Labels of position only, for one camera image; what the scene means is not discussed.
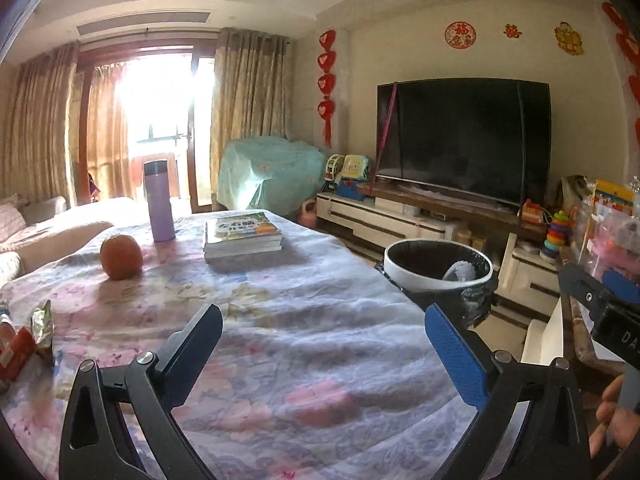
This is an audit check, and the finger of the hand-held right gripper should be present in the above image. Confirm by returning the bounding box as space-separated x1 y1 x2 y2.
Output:
601 269 640 307
556 261 609 322

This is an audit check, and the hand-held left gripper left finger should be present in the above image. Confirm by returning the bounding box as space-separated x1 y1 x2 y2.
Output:
59 303 224 480

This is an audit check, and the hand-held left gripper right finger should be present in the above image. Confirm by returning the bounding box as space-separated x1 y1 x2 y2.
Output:
424 303 592 480

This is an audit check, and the white-rimmed bin with black bag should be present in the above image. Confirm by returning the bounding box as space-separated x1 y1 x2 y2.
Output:
382 239 496 328

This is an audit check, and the person's right hand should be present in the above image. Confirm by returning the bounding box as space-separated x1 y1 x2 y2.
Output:
589 374 640 458

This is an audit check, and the white chair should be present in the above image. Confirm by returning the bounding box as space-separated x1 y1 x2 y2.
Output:
520 305 568 363

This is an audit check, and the plastic bag of toys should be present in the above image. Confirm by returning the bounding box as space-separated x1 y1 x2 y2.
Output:
560 175 640 281

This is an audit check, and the orange toy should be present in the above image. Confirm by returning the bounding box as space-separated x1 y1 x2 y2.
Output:
521 199 546 225

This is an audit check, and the orange fruit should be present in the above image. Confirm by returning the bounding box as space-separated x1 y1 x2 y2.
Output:
100 234 143 281

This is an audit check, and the stack of picture books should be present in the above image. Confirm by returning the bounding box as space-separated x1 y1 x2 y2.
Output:
202 211 283 261

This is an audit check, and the green jelly cup wrapper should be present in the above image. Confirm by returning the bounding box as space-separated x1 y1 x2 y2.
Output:
31 300 55 363

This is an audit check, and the purple thermos bottle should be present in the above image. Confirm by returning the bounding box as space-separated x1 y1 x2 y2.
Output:
143 159 177 243

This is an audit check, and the white television cabinet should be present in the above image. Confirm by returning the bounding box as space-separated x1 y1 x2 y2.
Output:
316 182 566 321

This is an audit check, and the light sofa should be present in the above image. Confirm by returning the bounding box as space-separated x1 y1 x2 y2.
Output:
0 195 146 286

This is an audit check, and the red tube packet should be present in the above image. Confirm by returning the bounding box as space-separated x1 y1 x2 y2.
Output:
0 327 37 393

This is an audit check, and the black flat-screen television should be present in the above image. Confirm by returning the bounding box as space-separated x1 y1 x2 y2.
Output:
376 77 552 208

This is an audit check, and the teal cloth-covered furniture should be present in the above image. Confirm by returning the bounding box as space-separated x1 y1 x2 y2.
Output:
216 134 326 216

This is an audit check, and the yellow teal toy box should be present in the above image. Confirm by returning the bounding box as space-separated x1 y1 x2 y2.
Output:
342 155 372 181

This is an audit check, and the pink striped pillow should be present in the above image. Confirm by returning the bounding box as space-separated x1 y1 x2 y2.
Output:
0 202 27 246

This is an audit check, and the green yellow toy wheel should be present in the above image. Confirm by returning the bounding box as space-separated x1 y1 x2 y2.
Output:
322 155 346 181

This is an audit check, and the beige patterned curtain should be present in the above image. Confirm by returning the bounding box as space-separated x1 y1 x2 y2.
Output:
86 62 132 201
0 42 81 196
210 27 291 206

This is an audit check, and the pink stick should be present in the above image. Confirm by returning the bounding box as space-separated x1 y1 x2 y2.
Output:
374 81 399 181

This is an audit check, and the red heart hanging decoration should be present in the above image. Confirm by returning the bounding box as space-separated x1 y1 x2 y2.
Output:
601 1 640 148
317 29 337 146

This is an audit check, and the rainbow stacking ring toy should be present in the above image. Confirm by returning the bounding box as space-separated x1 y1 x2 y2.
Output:
542 210 571 261

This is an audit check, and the gold and red wall sticker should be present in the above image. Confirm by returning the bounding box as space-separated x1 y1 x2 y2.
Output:
554 21 585 56

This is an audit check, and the round red wall sticker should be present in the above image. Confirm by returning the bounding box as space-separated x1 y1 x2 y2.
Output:
445 21 476 49

